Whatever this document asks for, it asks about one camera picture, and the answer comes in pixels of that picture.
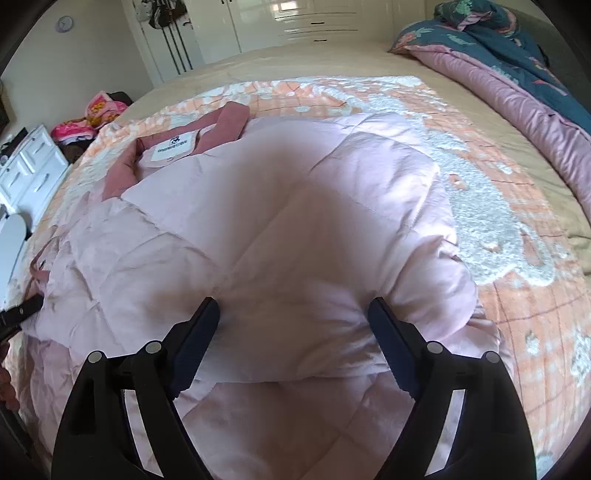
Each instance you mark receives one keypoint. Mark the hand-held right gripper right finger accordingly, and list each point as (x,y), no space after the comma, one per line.
(392,339)

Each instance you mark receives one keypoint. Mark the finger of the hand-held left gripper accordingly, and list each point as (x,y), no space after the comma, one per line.
(18,314)

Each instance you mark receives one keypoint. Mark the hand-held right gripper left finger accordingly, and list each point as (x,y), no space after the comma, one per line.
(196,337)

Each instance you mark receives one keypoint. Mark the pink padded jacket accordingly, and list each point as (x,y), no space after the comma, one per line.
(258,240)

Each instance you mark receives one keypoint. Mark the white drawer cabinet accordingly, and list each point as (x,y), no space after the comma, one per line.
(30,166)

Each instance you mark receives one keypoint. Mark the orange blanket with white pattern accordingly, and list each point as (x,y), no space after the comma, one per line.
(508,230)

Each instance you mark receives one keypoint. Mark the pink patterned bag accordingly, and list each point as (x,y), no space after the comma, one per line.
(87,122)

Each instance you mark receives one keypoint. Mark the beige bed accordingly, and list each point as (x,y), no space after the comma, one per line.
(323,64)

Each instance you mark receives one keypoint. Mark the pink and teal quilt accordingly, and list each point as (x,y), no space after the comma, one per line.
(512,69)

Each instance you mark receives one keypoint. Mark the white door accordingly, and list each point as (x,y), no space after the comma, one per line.
(159,37)

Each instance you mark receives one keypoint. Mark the dark bags on door hook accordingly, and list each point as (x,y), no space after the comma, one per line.
(164,11)

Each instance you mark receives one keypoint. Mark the white wardrobe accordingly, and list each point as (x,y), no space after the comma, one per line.
(286,21)

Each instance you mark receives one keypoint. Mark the round wall clock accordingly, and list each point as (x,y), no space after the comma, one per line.
(64,23)

